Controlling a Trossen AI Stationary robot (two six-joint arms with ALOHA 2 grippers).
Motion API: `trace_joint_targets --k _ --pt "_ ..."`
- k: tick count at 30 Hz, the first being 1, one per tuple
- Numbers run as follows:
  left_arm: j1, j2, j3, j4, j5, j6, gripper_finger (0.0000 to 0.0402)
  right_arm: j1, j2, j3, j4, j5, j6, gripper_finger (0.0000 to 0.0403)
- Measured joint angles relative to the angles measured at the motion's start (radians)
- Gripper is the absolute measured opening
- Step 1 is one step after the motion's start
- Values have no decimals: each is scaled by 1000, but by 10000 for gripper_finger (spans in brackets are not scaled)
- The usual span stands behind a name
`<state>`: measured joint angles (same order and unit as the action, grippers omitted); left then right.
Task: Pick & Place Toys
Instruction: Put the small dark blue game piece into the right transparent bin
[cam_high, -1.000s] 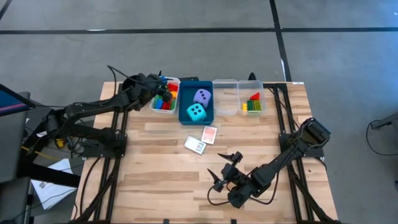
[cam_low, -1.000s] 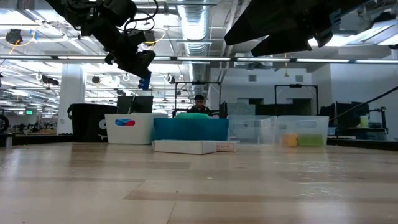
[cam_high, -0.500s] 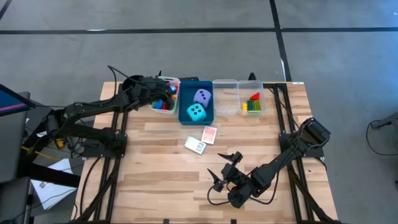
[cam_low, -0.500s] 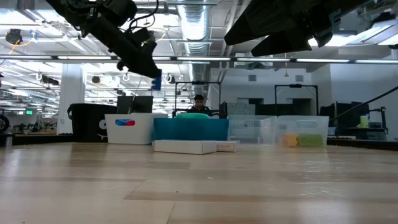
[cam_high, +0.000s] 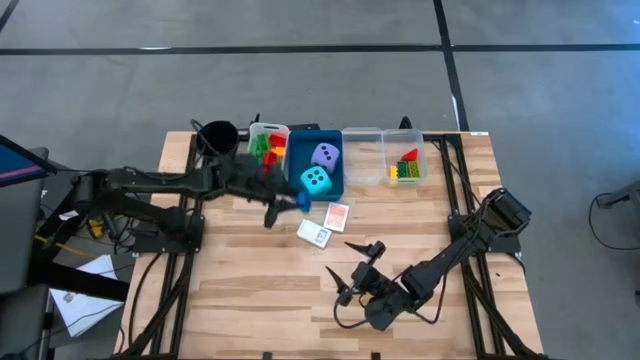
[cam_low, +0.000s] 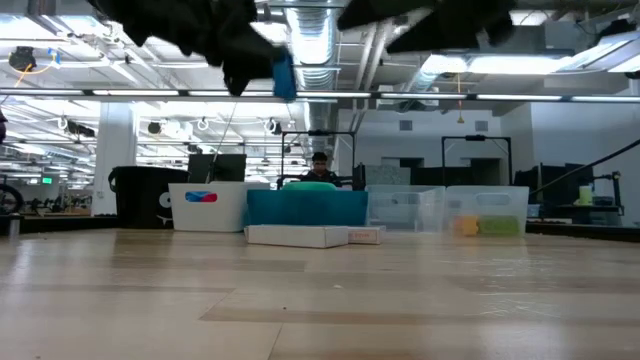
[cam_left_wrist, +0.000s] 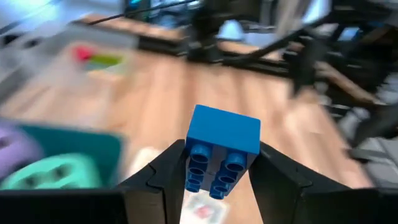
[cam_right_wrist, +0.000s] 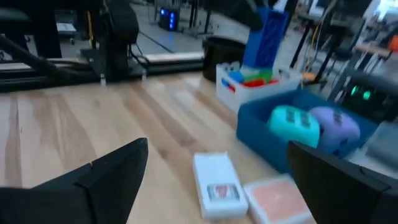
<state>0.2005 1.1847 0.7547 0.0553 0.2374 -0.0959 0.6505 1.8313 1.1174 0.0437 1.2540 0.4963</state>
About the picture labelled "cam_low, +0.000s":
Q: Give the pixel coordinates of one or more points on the ceiling light strip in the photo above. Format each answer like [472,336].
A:
[425,95]

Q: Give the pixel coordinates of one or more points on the lime green toy brick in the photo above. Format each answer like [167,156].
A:
[498,226]

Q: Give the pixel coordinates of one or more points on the silver ventilation duct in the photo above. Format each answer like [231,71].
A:
[312,50]

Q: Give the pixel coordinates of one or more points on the teal plastic tray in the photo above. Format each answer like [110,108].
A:
[305,207]

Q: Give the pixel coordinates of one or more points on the black round cup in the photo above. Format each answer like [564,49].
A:
[145,200]

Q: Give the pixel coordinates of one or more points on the black computer monitor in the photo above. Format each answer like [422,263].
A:
[217,167]

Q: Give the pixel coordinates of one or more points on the black desk equipment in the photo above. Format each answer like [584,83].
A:
[550,180]

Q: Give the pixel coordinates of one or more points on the person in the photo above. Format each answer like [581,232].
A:
[320,167]

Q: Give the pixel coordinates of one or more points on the ceiling dome camera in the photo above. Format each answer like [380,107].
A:
[22,58]

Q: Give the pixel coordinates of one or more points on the white plastic bin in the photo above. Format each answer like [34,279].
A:
[220,217]

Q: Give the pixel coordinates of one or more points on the red playing card deck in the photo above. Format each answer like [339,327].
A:
[367,235]

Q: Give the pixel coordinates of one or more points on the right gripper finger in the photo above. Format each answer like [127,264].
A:
[460,25]
[390,10]

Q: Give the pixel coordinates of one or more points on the yellow green cup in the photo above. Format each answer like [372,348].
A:
[585,195]

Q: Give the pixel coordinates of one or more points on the black wheel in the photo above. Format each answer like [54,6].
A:
[10,199]

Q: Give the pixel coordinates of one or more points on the small grey cylinder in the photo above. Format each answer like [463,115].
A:
[15,226]

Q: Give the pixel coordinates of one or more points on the black diagonal bar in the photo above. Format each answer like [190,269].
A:
[585,167]

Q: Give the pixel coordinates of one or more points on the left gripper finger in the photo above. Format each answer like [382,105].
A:
[245,70]

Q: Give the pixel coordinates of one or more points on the blue toy brick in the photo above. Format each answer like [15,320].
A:
[285,75]

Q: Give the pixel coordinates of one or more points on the clear plastic bin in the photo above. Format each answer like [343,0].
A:
[487,200]
[405,210]

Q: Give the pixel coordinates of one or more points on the white card box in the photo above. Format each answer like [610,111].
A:
[295,236]

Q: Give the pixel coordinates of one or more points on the black gantry frame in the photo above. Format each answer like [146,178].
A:
[475,137]
[318,133]

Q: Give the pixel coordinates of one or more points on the black table frame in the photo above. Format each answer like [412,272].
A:
[580,231]
[60,224]

